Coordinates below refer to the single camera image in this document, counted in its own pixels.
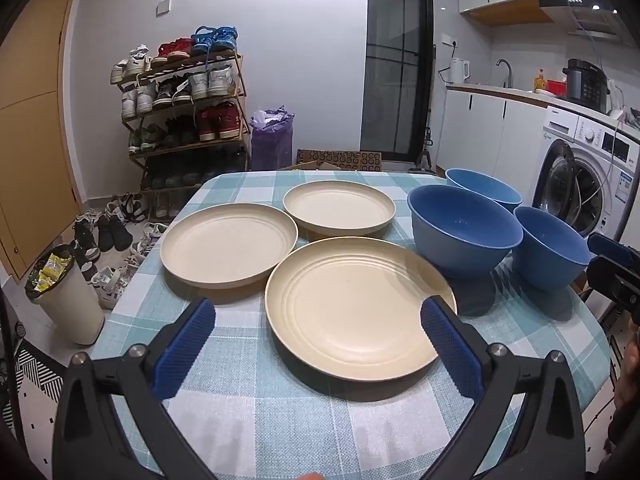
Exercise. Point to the black pressure cooker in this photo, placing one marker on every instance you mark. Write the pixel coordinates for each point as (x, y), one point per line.
(585, 85)

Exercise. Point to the shoe rack with shoes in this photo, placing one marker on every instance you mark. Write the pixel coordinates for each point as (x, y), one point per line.
(215, 122)

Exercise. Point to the plain cardboard box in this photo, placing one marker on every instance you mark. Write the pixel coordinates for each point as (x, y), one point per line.
(327, 166)

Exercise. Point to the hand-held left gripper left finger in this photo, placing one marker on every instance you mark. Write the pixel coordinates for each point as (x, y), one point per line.
(185, 345)

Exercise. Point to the purple plastic bag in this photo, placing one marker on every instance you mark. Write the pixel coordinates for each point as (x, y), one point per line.
(270, 145)

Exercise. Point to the yellow wooden door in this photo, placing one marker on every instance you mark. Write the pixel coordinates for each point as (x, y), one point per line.
(30, 135)

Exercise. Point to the blue bowl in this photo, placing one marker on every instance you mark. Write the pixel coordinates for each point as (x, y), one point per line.
(545, 265)
(487, 187)
(460, 250)

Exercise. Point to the wooden shoe rack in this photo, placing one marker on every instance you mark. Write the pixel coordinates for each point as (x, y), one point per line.
(240, 91)

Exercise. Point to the white electric kettle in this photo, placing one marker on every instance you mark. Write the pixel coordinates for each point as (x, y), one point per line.
(457, 71)

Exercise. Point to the yellow wrappers pile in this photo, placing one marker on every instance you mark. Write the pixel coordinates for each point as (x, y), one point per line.
(52, 270)

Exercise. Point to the steel range hood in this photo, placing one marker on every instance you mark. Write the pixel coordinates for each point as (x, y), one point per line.
(585, 10)

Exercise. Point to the upright floor mop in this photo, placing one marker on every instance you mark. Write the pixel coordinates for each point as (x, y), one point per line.
(427, 156)

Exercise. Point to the beige plate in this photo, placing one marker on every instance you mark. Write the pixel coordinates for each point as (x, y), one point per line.
(225, 245)
(337, 207)
(350, 305)

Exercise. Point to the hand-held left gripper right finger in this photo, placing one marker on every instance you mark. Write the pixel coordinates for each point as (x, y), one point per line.
(450, 350)

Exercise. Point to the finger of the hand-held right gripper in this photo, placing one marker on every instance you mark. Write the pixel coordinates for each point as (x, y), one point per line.
(605, 246)
(612, 280)

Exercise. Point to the yellow soap bottle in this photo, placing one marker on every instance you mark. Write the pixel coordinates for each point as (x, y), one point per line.
(539, 82)

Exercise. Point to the teal white checked tablecloth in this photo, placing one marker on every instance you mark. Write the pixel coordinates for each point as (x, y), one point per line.
(260, 410)

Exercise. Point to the white light switch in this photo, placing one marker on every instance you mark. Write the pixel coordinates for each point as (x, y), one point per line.
(163, 7)

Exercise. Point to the black framed glass door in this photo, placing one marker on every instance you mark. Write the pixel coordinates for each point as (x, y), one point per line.
(390, 85)

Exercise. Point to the cream trash bin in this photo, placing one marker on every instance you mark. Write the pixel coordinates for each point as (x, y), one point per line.
(70, 310)

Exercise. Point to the chrome kitchen faucet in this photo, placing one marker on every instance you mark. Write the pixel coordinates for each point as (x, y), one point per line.
(509, 72)

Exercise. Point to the red container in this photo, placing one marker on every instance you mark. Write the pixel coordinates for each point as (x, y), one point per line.
(556, 88)

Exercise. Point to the scattered pile of shoes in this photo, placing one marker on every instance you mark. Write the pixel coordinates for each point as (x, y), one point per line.
(112, 232)

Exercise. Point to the white base cabinets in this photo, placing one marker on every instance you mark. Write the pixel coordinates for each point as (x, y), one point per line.
(475, 130)

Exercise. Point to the white washing machine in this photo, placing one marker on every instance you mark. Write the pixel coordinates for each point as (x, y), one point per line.
(565, 127)

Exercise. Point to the black white striped rug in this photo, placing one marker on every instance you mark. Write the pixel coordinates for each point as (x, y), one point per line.
(35, 375)

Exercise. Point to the white wall outlet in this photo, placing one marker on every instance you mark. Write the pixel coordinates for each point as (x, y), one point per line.
(449, 41)

